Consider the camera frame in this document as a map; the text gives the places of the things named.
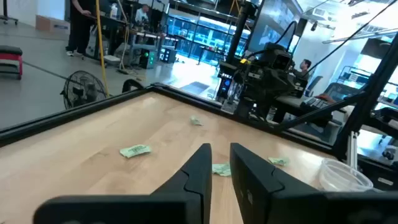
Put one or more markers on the black table frame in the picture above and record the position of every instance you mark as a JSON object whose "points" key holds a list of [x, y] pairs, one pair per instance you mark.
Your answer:
{"points": [[77, 107]]}

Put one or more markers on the red black stool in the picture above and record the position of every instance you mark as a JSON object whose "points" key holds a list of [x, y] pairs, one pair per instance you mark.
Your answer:
{"points": [[11, 60]]}

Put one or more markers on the cardboard box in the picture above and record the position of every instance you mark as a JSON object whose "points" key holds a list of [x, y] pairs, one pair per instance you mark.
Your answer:
{"points": [[51, 24]]}

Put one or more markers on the black wheeled stand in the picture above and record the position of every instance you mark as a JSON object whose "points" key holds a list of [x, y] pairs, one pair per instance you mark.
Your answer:
{"points": [[6, 17]]}

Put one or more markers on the black frame corner loop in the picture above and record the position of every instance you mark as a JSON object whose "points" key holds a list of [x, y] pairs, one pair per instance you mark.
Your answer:
{"points": [[132, 82]]}

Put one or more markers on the clear plastic bowl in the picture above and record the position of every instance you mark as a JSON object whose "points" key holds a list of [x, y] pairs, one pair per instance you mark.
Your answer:
{"points": [[342, 182]]}

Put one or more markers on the black computer tower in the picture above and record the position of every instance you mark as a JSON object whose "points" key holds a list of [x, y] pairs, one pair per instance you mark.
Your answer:
{"points": [[147, 59]]}

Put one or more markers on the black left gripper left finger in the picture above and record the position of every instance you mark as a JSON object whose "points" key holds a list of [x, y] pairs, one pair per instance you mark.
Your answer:
{"points": [[186, 193]]}

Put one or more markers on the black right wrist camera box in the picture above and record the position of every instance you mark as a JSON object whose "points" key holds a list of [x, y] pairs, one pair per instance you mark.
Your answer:
{"points": [[280, 59]]}

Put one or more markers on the person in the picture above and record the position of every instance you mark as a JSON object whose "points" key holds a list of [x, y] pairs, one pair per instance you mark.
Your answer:
{"points": [[79, 28], [303, 69], [141, 15]]}

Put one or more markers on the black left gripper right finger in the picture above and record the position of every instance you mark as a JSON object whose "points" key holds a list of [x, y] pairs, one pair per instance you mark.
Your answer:
{"points": [[264, 193]]}

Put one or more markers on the black floor fan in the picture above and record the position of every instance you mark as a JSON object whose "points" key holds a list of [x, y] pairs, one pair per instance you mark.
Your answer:
{"points": [[84, 88]]}

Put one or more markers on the green stevia packet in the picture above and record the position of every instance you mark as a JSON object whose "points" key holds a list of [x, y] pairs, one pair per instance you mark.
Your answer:
{"points": [[279, 160], [135, 150], [196, 120], [221, 169]]}

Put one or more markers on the large dark monitor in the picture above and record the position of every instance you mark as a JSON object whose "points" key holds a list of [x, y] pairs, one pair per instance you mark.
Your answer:
{"points": [[273, 28]]}

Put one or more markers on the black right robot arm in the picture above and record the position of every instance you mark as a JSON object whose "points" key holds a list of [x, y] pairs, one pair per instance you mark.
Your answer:
{"points": [[237, 34]]}

